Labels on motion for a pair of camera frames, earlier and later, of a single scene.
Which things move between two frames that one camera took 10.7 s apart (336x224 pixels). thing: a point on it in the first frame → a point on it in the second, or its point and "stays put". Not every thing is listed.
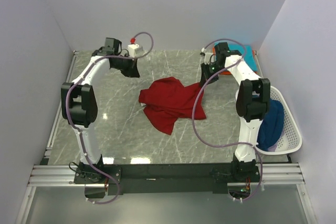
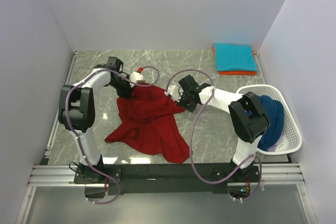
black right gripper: x=205 y=74 → x=191 y=108
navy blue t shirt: x=272 y=127 stays put
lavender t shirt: x=273 y=148 stays put
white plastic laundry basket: x=291 y=140 stays put
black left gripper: x=133 y=71 → x=127 y=92
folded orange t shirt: x=226 y=72 stays put
